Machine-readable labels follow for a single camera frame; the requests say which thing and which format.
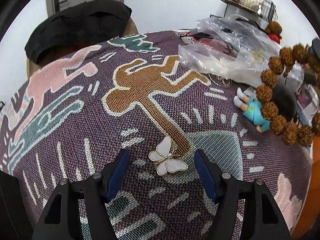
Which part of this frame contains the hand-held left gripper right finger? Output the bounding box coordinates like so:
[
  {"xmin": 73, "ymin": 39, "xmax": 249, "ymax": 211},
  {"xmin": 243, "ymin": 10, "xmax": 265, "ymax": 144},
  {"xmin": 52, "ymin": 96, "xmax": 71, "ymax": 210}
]
[{"xmin": 194, "ymin": 149, "xmax": 292, "ymax": 240}]

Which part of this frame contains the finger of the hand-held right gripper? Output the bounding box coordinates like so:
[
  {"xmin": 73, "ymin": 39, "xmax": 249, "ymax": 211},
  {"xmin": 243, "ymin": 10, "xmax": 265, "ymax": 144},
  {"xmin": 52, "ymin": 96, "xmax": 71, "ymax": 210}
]
[{"xmin": 308, "ymin": 38, "xmax": 320, "ymax": 73}]

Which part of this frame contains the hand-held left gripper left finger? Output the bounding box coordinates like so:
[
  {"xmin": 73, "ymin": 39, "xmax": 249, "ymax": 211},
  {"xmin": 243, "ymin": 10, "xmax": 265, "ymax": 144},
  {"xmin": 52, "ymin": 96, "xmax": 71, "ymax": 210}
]
[{"xmin": 31, "ymin": 149, "xmax": 130, "ymax": 240}]

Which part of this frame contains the white butterfly brooch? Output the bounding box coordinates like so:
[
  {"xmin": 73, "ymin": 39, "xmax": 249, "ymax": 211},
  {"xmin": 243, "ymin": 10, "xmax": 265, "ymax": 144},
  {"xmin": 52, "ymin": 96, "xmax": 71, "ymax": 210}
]
[{"xmin": 149, "ymin": 136, "xmax": 188, "ymax": 175}]

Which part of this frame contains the brown wooden bead bracelet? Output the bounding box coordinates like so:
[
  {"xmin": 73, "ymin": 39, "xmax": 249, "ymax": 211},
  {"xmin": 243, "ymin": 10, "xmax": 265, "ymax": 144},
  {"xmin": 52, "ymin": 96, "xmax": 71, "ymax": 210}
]
[{"xmin": 255, "ymin": 43, "xmax": 320, "ymax": 147}]

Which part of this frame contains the brown teddy bear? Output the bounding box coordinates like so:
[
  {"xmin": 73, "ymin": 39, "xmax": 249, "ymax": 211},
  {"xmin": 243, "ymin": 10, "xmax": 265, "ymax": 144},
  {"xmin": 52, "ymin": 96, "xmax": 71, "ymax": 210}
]
[{"xmin": 264, "ymin": 21, "xmax": 283, "ymax": 43}]

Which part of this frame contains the printed woven blanket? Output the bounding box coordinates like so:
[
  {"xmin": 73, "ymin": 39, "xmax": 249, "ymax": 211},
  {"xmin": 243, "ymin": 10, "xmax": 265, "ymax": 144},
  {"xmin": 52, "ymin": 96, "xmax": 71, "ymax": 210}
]
[{"xmin": 0, "ymin": 30, "xmax": 313, "ymax": 240}]

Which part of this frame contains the clear plastic bag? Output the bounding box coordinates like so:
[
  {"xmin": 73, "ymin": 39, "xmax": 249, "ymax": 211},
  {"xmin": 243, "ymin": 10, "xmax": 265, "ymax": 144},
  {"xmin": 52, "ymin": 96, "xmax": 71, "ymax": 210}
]
[{"xmin": 178, "ymin": 14, "xmax": 305, "ymax": 91}]

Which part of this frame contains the cartoon doll figurine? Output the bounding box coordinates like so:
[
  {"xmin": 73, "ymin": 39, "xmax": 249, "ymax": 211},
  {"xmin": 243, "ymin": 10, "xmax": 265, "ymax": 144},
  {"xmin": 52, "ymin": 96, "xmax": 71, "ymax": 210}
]
[{"xmin": 233, "ymin": 79, "xmax": 302, "ymax": 132}]

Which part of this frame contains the tan chair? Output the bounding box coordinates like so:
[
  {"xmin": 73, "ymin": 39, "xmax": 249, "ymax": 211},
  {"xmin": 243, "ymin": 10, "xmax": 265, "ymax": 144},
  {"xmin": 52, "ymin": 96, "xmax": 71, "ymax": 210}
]
[{"xmin": 25, "ymin": 17, "xmax": 138, "ymax": 75}]

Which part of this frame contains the black cloth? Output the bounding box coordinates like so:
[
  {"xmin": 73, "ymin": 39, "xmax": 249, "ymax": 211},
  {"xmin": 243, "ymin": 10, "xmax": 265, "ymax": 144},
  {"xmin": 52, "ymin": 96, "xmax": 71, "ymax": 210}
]
[{"xmin": 24, "ymin": 0, "xmax": 132, "ymax": 65}]

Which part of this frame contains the black door handle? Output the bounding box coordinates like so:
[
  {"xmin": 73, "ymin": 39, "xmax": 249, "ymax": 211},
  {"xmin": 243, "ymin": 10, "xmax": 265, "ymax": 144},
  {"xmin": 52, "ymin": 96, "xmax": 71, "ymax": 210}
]
[{"xmin": 54, "ymin": 0, "xmax": 68, "ymax": 13}]

